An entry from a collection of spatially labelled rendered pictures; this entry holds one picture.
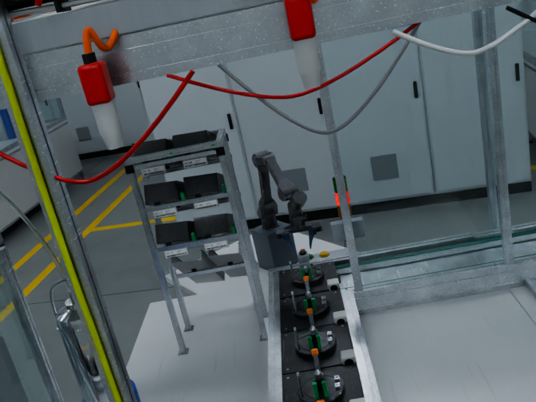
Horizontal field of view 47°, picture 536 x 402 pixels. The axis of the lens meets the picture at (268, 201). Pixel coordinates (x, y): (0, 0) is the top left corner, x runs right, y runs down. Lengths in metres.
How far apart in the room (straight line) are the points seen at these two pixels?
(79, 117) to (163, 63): 9.25
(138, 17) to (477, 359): 1.52
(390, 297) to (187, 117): 3.51
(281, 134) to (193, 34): 4.26
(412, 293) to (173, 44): 1.55
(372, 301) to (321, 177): 3.19
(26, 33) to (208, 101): 4.28
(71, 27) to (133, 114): 8.87
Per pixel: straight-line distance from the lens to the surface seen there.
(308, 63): 1.14
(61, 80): 1.31
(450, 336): 2.31
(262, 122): 5.47
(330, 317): 2.29
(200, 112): 5.56
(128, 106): 10.13
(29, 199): 8.01
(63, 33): 1.29
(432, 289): 2.49
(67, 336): 1.78
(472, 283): 2.52
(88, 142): 10.55
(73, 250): 1.36
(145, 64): 1.26
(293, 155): 5.51
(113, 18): 1.26
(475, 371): 2.15
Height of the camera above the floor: 2.14
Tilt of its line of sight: 19 degrees down
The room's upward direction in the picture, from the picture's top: 12 degrees counter-clockwise
